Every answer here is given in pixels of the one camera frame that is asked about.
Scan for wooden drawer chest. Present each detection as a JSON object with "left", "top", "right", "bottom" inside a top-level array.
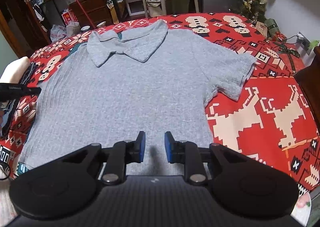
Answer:
[{"left": 69, "top": 0, "right": 113, "bottom": 26}]

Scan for green cutting mat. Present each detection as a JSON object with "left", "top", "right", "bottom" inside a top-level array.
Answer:
[{"left": 19, "top": 30, "right": 123, "bottom": 170}]

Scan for dark wooden side cabinet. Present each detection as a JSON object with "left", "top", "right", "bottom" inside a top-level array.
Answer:
[{"left": 294, "top": 46, "right": 320, "bottom": 131}]

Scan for wall power outlet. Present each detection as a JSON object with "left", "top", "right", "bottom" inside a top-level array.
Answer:
[{"left": 296, "top": 32, "right": 310, "bottom": 55}]

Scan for folded blue jeans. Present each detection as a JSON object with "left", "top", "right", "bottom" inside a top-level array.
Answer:
[{"left": 1, "top": 61, "right": 38, "bottom": 139}]

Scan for grey polo shirt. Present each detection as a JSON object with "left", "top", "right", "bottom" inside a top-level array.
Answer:
[{"left": 20, "top": 20, "right": 256, "bottom": 176}]

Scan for red christmas pattern blanket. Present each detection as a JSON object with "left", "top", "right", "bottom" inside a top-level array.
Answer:
[{"left": 1, "top": 13, "right": 319, "bottom": 195}]

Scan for red broom handle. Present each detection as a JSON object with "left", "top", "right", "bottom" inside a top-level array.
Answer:
[{"left": 75, "top": 0, "right": 97, "bottom": 29}]

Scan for folded white towel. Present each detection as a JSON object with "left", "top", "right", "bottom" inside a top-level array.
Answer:
[{"left": 0, "top": 57, "right": 30, "bottom": 84}]

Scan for red wrapped gift box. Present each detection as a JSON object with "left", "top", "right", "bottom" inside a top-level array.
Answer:
[{"left": 270, "top": 31, "right": 301, "bottom": 75}]

